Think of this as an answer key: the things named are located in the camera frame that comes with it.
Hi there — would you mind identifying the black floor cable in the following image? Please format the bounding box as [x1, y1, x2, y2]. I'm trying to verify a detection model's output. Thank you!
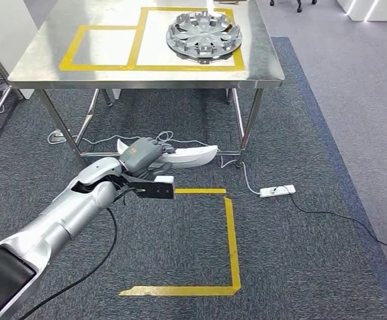
[283, 187, 387, 262]

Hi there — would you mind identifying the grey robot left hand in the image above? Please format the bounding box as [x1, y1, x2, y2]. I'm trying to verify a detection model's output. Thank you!
[118, 137, 178, 181]

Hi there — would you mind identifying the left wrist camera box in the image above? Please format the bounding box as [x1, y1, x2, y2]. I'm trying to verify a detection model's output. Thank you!
[122, 175, 175, 200]

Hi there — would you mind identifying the white curved plastic part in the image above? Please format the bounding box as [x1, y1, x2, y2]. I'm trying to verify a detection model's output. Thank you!
[117, 138, 218, 169]

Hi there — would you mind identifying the white power strip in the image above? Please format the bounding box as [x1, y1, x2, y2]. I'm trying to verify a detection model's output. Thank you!
[259, 184, 296, 198]

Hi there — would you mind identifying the white power adapter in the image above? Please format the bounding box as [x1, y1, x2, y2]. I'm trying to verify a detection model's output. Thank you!
[48, 129, 64, 145]

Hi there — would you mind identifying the silver wheel hubcap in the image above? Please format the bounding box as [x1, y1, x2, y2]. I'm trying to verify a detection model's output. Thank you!
[166, 11, 243, 65]

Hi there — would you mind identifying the white floor cable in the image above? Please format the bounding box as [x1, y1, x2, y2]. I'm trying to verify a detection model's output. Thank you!
[64, 131, 211, 149]
[220, 154, 262, 196]

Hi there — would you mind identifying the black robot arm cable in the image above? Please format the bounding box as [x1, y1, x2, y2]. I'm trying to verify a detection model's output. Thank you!
[16, 207, 119, 320]

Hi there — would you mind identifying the white lit partition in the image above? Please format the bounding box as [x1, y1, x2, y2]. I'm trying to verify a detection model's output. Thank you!
[335, 0, 387, 22]

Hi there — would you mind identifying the steel workbench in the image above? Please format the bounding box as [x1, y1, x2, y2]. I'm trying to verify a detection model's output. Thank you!
[7, 0, 285, 168]

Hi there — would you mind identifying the black office chair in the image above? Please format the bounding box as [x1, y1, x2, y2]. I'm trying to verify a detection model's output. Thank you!
[268, 0, 318, 13]

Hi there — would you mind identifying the white cabinet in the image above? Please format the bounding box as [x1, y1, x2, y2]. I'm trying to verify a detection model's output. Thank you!
[0, 0, 40, 100]

